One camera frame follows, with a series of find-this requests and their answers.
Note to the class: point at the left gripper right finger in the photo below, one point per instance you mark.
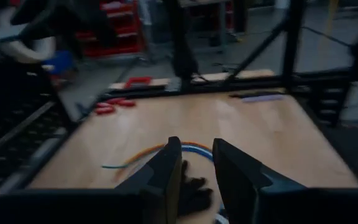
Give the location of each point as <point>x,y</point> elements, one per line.
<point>238,180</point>

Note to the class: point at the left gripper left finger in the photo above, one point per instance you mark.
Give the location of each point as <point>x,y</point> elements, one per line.
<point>166,174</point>

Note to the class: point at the black work glove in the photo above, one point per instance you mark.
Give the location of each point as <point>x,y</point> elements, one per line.
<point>194,196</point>

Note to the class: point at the purple pen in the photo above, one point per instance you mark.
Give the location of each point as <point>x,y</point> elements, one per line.
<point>263,98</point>

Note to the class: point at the red and black case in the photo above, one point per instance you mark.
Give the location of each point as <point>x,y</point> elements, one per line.
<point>137,82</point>

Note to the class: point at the red bin rack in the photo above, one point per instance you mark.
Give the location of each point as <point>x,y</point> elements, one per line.
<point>126,37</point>

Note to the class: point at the person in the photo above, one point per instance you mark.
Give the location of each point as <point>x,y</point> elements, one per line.
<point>26,51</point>

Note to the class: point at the black aluminium table frame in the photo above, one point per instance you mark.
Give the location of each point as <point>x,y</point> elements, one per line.
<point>292,46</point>

